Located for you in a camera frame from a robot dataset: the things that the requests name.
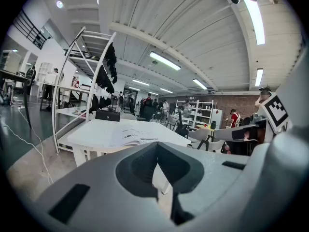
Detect dark table black legs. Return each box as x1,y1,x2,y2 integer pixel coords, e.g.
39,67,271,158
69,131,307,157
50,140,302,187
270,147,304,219
0,69,32,128

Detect black box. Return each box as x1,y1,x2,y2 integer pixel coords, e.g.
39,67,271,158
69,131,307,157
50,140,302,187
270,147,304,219
95,109,121,122

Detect black high-back office chair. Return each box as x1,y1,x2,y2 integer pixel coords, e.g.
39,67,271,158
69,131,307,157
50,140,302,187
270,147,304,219
139,105,155,122

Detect white cubby shelf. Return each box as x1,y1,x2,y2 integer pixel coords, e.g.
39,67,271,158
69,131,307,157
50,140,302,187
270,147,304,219
37,61,58,86

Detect paperback book yellow-green cover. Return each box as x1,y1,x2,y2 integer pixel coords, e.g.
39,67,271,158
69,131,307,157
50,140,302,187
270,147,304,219
108,122,160,147

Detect black metal railing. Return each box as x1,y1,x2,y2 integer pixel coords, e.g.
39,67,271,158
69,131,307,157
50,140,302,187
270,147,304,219
13,10,48,49

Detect light gray shell chair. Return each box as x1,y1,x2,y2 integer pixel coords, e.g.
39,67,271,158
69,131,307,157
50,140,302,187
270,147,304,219
187,128,215,151

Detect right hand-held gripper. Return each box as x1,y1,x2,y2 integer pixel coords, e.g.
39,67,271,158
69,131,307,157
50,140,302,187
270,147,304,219
213,93,294,142

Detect ceiling tube light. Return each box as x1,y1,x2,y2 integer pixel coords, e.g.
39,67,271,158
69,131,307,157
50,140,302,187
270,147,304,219
193,78,208,90
132,79,150,87
149,51,182,71
240,0,266,45
255,68,264,87

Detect black mesh office chair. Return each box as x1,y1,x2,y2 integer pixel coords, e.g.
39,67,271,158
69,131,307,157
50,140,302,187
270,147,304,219
176,110,190,139

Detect white metal shelf rack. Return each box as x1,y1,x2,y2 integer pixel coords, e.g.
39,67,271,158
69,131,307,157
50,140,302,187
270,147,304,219
52,27,117,154

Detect white cabinet red sticker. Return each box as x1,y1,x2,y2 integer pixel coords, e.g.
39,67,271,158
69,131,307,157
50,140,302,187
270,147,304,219
212,109,223,130

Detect white storage shelf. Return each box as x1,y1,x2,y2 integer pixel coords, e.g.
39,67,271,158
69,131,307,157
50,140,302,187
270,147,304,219
175,100,215,128

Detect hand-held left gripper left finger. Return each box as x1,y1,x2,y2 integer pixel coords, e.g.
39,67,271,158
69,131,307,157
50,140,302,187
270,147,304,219
14,141,178,232

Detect white drawer cabinet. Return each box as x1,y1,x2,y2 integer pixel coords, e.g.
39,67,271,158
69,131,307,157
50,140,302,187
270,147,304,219
1,51,21,73

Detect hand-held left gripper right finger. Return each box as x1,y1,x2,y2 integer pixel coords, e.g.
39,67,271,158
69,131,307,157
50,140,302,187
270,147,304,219
158,141,253,232

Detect white floor cable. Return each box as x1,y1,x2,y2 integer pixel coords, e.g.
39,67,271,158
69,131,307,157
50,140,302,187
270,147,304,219
0,106,54,186

